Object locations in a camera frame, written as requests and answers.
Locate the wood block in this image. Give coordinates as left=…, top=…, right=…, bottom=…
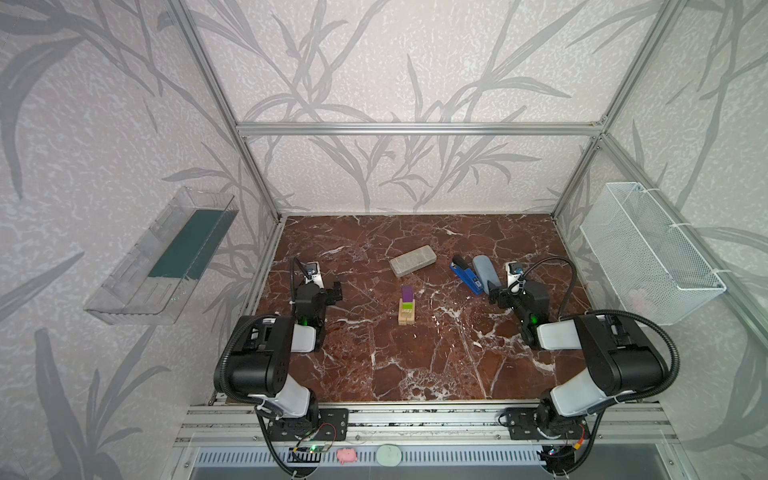
left=397, top=300, right=415, bottom=325

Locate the purple block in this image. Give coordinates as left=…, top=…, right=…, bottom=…
left=401, top=285, right=414, bottom=304

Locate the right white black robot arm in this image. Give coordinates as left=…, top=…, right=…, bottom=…
left=489, top=280, right=681, bottom=430

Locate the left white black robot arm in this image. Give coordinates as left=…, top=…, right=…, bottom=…
left=213, top=281, right=343, bottom=430

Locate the blue-grey oval case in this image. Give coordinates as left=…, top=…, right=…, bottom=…
left=472, top=255, right=502, bottom=295

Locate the blue stapler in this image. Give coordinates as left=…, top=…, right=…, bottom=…
left=450, top=254, right=484, bottom=295

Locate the pink object in basket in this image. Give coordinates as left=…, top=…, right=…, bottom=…
left=626, top=289, right=655, bottom=318

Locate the grey stone brick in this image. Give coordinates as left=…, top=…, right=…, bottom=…
left=389, top=245, right=437, bottom=278

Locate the pale green round disc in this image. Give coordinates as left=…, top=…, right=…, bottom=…
left=375, top=444, right=403, bottom=468

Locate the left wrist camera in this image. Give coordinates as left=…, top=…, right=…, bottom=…
left=304, top=261, right=325, bottom=289

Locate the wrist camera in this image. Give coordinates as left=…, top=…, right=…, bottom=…
left=504, top=261, right=524, bottom=287
left=304, top=261, right=325, bottom=289

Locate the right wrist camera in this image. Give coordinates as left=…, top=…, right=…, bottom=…
left=504, top=261, right=524, bottom=287

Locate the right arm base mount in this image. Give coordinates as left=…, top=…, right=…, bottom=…
left=497, top=405, right=586, bottom=440

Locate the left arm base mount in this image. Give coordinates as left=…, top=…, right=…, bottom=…
left=267, top=408, right=350, bottom=442

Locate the white wire mesh basket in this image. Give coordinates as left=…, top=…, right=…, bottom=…
left=581, top=182, right=727, bottom=326

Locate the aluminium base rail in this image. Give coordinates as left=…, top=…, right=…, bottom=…
left=173, top=400, right=679, bottom=447

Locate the clear plastic wall bin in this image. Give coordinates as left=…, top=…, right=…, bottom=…
left=84, top=187, right=239, bottom=326

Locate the aluminium frame crossbar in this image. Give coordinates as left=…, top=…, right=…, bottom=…
left=236, top=122, right=603, bottom=137

